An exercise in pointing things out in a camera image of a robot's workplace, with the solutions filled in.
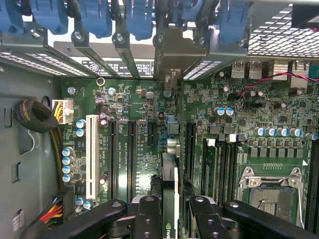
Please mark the dark grey PC case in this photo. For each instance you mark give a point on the dark grey PC case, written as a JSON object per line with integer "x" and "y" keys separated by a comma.
{"x": 25, "y": 161}

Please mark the white power connector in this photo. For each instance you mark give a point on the white power connector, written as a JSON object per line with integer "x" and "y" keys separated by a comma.
{"x": 66, "y": 110}

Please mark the dark RAM stick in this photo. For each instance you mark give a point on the dark RAM stick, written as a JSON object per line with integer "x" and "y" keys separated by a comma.
{"x": 209, "y": 174}

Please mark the long black expansion slot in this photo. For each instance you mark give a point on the long black expansion slot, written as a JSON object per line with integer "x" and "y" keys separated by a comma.
{"x": 132, "y": 159}
{"x": 112, "y": 159}
{"x": 190, "y": 149}

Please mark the blue card retention clip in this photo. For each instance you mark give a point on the blue card retention clip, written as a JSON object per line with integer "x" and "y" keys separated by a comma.
{"x": 190, "y": 10}
{"x": 139, "y": 20}
{"x": 233, "y": 20}
{"x": 10, "y": 15}
{"x": 96, "y": 17}
{"x": 49, "y": 15}

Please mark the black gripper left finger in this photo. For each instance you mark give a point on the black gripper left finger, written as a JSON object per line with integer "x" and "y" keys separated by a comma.
{"x": 149, "y": 219}

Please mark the white expansion slot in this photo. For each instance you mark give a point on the white expansion slot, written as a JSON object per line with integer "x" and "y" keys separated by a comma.
{"x": 92, "y": 154}

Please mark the short black expansion slot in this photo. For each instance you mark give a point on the short black expansion slot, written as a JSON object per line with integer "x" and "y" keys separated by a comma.
{"x": 152, "y": 133}

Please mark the green motherboard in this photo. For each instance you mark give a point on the green motherboard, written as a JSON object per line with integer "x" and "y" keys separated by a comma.
{"x": 139, "y": 104}

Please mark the black RAM slot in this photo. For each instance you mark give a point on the black RAM slot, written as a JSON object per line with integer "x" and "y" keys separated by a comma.
{"x": 222, "y": 174}
{"x": 317, "y": 186}
{"x": 233, "y": 169}
{"x": 310, "y": 186}

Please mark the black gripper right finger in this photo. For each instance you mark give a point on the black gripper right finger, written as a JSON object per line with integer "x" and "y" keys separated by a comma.
{"x": 207, "y": 219}

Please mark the metal locking lever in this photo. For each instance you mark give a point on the metal locking lever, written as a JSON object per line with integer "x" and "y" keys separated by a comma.
{"x": 302, "y": 206}

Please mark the metal slot cover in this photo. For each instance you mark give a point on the metal slot cover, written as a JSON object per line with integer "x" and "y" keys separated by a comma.
{"x": 127, "y": 57}
{"x": 25, "y": 44}
{"x": 224, "y": 49}
{"x": 99, "y": 57}

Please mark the CPU socket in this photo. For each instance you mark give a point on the CPU socket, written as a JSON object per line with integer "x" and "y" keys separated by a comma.
{"x": 271, "y": 199}

